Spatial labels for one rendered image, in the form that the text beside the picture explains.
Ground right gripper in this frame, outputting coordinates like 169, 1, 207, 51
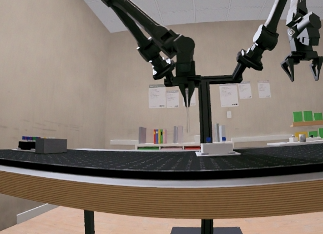
170, 75, 201, 107

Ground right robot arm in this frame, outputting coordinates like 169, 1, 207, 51
101, 0, 195, 77

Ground black vial rack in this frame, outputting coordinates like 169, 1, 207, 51
18, 141, 36, 150

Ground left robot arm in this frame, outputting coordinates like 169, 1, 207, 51
241, 0, 321, 67

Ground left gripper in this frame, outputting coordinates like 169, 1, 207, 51
280, 51, 323, 82

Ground white rectangular tube rack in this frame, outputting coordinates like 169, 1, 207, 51
201, 143, 233, 155

